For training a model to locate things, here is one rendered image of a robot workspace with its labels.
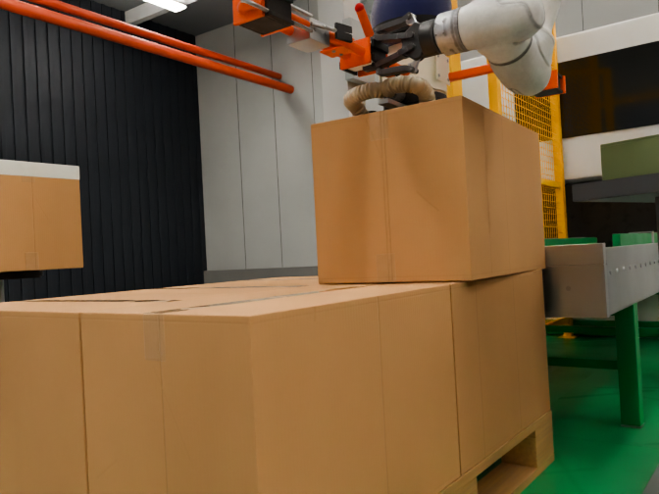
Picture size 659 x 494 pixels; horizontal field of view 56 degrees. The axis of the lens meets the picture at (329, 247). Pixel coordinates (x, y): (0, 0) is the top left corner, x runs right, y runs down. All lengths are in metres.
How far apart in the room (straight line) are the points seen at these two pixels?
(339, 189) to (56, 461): 0.83
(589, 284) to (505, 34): 0.84
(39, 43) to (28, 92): 1.03
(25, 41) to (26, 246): 11.21
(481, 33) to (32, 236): 1.79
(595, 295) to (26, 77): 12.31
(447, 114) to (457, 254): 0.31
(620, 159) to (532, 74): 0.28
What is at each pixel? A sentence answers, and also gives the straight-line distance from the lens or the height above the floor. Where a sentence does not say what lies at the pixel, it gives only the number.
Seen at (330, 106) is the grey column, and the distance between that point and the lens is 3.20.
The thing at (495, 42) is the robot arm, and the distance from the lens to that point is 1.35.
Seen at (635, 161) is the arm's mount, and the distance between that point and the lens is 1.51.
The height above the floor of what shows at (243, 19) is 1.06.
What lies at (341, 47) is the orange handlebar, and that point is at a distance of 1.41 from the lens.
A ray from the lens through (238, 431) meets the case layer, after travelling 0.87.
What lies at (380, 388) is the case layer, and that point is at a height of 0.39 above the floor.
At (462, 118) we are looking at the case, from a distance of 1.39.
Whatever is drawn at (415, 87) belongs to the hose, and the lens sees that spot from 1.51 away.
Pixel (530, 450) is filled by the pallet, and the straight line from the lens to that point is 1.83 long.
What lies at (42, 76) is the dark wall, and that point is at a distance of 13.61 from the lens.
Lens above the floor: 0.62
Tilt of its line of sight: 1 degrees up
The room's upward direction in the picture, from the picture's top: 3 degrees counter-clockwise
